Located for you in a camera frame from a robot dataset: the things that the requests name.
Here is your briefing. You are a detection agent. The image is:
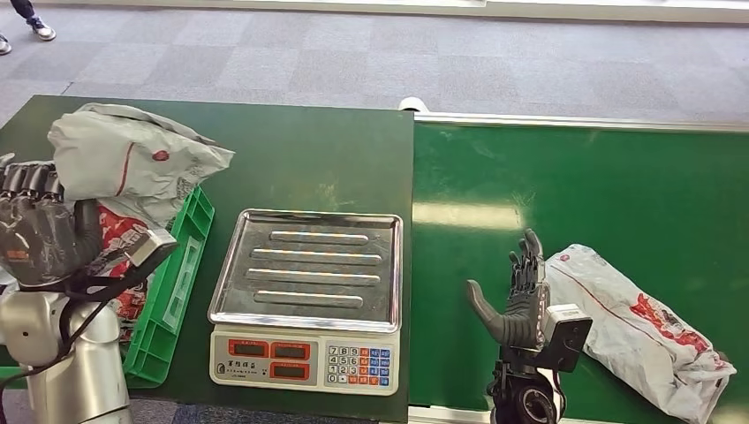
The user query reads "white electronic scale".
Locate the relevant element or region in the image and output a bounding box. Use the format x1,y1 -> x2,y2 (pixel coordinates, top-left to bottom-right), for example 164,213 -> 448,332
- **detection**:
208,208 -> 405,398

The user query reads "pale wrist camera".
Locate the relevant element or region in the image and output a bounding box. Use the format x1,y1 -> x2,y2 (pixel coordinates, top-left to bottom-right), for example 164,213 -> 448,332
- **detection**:
96,228 -> 179,282
541,303 -> 594,374

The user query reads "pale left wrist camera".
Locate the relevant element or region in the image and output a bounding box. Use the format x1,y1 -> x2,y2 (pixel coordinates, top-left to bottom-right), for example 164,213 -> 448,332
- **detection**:
96,228 -> 179,282

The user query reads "steel scale tray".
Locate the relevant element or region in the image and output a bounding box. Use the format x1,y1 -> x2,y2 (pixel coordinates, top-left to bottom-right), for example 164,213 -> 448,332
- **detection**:
208,208 -> 405,334

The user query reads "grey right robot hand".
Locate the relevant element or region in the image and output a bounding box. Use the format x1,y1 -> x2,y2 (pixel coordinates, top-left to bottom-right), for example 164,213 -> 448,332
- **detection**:
465,228 -> 551,352

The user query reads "silver conveyor side rail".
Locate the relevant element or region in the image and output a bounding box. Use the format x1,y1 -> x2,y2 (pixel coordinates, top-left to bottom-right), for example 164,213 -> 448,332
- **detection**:
413,110 -> 749,133

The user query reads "long white red-print package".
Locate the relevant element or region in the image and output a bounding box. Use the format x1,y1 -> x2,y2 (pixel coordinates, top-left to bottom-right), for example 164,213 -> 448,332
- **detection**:
544,244 -> 738,424

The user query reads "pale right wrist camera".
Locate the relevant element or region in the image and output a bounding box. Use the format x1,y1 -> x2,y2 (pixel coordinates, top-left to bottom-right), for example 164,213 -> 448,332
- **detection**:
541,303 -> 594,374

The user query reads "large white red-print package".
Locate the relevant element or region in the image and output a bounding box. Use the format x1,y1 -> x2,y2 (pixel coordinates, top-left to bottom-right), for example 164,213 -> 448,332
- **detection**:
87,195 -> 183,344

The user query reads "green conveyor belt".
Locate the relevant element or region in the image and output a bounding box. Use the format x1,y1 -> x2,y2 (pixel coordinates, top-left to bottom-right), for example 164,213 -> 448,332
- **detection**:
409,121 -> 749,424

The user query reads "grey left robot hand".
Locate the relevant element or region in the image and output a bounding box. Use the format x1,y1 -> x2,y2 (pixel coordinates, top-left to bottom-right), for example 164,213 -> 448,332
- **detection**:
0,153 -> 104,289

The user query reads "grey red-print package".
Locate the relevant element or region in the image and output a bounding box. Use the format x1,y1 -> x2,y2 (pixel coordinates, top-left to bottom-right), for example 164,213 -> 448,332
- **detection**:
48,103 -> 235,226

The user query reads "green plastic crate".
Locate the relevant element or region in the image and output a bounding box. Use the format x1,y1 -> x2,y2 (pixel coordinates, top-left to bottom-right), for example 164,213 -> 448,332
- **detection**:
0,185 -> 216,390

